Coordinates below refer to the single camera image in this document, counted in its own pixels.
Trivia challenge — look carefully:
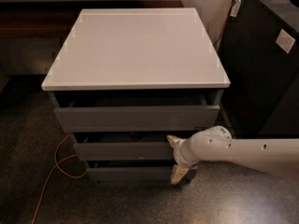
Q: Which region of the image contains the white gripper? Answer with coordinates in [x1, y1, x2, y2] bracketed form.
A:
[166, 135, 198, 185]

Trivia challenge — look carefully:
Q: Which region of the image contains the grey drawer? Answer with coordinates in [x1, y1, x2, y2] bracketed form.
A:
[73, 131, 207, 161]
[85, 160, 199, 183]
[53, 92, 221, 133]

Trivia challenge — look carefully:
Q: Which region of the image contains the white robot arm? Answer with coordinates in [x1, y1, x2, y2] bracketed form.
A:
[167, 126, 299, 185]

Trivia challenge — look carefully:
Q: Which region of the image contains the grey bottom drawer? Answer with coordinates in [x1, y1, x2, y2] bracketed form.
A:
[85, 160, 199, 183]

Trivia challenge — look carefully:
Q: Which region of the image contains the grey top drawer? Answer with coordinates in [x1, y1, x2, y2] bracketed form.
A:
[53, 92, 221, 133]

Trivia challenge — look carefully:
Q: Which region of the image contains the grey drawer cabinet white top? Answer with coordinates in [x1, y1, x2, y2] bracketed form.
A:
[41, 7, 232, 185]

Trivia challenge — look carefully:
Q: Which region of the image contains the black cabinet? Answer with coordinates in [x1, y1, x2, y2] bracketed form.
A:
[219, 0, 299, 138]

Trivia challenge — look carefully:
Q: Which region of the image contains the white label on cabinet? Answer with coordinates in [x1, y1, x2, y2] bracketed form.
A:
[276, 29, 295, 54]

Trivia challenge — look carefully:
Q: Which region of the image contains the dark wooden bench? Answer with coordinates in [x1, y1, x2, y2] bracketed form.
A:
[0, 0, 183, 38]

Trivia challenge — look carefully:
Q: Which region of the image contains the orange cable on floor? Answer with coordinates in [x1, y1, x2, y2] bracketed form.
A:
[30, 133, 88, 224]

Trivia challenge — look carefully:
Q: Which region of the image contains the white tag on cable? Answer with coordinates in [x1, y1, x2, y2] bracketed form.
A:
[230, 0, 241, 18]

